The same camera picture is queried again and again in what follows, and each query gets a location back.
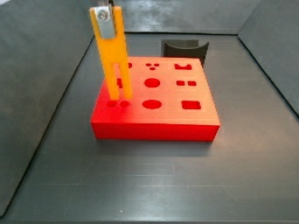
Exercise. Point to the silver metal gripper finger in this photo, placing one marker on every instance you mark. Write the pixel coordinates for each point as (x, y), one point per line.
(104, 17)

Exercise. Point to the yellow two-pronged peg object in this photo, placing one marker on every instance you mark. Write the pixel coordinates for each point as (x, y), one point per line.
(112, 52)

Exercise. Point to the black curved holder stand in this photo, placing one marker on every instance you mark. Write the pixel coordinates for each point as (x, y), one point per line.
(176, 48)

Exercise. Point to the red block with shaped holes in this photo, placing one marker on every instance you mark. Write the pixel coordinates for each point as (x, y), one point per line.
(171, 107)

